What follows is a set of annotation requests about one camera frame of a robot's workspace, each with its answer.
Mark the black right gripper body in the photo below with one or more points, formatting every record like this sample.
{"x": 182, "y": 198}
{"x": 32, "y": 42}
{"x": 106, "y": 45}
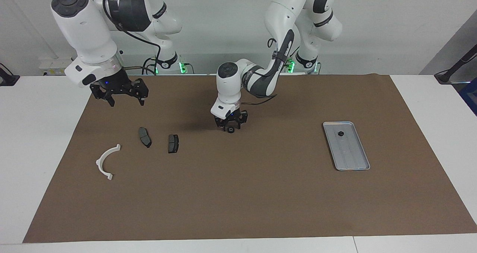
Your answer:
{"x": 115, "y": 83}

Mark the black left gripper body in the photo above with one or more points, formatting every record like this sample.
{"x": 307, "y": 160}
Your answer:
{"x": 233, "y": 118}

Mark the blue box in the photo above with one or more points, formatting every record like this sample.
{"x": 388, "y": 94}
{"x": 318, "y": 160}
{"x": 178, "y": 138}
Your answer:
{"x": 470, "y": 96}

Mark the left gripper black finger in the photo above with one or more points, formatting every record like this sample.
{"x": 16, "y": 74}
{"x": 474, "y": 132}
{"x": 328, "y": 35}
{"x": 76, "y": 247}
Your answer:
{"x": 221, "y": 124}
{"x": 242, "y": 119}

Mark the silver ribbed metal tray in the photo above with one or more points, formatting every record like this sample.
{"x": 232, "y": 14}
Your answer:
{"x": 346, "y": 152}

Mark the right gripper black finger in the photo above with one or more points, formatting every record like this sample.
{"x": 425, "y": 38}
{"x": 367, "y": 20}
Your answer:
{"x": 98, "y": 92}
{"x": 141, "y": 89}

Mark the brown table mat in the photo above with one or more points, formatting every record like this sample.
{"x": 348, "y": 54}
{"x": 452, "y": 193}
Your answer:
{"x": 238, "y": 193}

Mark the black angled pole stand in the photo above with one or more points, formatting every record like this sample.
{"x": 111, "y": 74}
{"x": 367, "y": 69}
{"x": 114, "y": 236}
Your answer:
{"x": 452, "y": 68}

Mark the white power strip box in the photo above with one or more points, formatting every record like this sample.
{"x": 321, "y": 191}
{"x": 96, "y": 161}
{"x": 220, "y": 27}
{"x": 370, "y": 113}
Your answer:
{"x": 56, "y": 66}

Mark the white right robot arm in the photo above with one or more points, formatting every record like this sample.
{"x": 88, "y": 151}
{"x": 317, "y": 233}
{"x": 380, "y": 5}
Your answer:
{"x": 85, "y": 25}

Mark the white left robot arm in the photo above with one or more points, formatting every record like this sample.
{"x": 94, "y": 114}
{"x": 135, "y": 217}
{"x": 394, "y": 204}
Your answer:
{"x": 231, "y": 85}

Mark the black clamp stand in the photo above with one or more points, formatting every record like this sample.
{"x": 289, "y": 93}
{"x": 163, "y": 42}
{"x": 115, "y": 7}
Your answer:
{"x": 7, "y": 79}

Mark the white semicircular bracket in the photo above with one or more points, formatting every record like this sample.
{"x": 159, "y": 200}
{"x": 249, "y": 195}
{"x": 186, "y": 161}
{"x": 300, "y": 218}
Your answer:
{"x": 100, "y": 165}

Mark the dark rectangular brake pad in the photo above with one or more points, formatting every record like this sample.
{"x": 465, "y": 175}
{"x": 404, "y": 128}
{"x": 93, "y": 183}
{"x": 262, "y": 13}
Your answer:
{"x": 173, "y": 144}

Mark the dark brake pad with tab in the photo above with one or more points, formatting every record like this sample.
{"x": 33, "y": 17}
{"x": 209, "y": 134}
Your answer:
{"x": 144, "y": 137}

